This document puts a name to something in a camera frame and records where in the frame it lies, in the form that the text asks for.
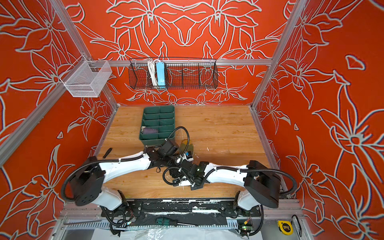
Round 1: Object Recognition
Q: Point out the black handled screwdriver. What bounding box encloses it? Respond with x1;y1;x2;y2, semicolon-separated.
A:
102;148;113;159

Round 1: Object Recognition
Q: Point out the black wire wall basket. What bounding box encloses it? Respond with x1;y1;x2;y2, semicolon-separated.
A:
128;58;219;90

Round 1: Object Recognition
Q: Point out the clear plastic wall bin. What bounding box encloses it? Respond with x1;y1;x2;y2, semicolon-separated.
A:
60;61;112;98

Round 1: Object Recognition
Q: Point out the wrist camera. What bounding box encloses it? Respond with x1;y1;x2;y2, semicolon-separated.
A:
175;151;194;165
173;177;192;187

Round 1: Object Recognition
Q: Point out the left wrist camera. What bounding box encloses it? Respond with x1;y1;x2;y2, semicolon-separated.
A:
175;151;194;165

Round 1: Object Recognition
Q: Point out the green compartment tray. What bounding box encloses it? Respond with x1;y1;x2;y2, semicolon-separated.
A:
139;106;175;147

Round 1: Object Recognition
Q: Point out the white cable bundle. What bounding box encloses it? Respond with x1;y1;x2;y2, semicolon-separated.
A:
147;59;160;88

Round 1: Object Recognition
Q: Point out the light blue box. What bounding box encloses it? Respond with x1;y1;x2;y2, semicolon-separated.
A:
156;62;166;89

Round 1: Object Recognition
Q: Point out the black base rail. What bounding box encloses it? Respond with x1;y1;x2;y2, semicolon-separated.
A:
101;199;261;228

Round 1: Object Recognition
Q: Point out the green handled screwdriver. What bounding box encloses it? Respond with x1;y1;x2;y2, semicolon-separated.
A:
155;218;198;227

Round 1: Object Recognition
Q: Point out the purple striped sock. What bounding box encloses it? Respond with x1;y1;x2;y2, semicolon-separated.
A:
141;127;159;135

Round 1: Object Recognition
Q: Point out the yellow tape measure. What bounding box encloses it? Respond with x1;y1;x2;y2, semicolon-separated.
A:
277;220;293;236

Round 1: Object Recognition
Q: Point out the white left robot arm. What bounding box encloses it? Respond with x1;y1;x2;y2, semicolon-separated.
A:
61;140;180;211

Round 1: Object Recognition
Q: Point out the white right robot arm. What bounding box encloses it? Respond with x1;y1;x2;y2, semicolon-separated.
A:
177;161;298;211

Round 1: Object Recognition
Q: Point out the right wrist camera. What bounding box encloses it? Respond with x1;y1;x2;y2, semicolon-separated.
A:
173;177;192;187

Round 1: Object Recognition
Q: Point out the green striped sock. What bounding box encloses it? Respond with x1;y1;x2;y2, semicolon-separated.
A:
179;139;194;154

